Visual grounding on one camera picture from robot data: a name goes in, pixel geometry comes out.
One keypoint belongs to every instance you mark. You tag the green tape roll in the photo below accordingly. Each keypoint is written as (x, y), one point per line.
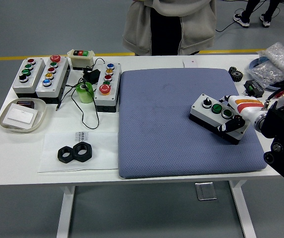
(85, 96)

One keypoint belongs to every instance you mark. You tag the background person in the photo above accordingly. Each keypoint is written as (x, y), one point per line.
(241, 19)

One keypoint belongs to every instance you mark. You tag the black module with green connector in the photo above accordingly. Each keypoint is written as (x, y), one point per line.
(255, 88)

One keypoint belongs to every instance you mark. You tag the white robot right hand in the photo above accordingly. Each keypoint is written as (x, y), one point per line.
(246, 106)

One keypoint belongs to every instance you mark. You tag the clear printed plastic bag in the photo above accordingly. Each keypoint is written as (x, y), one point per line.
(102, 153)

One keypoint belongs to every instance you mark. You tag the five-button box, blue button end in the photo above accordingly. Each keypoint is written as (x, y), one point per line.
(116, 79)

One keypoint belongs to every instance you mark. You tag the white shallow tray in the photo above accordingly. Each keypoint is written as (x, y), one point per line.
(41, 109)

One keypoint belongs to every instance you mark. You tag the five-button box, mushroom beside green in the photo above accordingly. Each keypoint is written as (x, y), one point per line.
(57, 79)

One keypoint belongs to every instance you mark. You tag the blue round plate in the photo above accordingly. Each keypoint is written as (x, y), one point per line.
(253, 63)

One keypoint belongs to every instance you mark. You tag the white flat panel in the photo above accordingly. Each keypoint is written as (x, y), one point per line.
(20, 115)

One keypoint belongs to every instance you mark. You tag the blue-grey quilted mat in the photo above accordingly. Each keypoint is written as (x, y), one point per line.
(169, 124)

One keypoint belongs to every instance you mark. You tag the cream switch box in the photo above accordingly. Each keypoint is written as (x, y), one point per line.
(80, 59)

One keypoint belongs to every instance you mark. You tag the four-button control box with knob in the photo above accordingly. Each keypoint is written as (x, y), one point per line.
(198, 106)

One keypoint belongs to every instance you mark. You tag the large black hex nut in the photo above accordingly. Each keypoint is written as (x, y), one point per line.
(87, 155)

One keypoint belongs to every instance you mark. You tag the clear bag of washers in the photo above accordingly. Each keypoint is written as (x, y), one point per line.
(273, 67)

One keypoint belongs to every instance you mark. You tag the small red part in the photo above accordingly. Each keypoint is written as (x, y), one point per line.
(282, 93)

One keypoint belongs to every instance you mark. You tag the silver floor plate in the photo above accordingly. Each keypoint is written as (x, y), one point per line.
(205, 191)

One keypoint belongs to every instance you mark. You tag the white table leg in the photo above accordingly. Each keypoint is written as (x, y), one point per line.
(65, 215)
(243, 213)

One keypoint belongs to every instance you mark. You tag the black power adapter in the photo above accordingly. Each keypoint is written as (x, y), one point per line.
(92, 75)

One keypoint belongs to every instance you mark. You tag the black gear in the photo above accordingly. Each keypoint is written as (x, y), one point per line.
(235, 74)

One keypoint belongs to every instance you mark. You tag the small black hex nut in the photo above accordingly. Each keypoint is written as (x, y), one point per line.
(60, 156)

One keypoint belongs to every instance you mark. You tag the brown small block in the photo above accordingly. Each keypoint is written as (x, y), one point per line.
(25, 102)

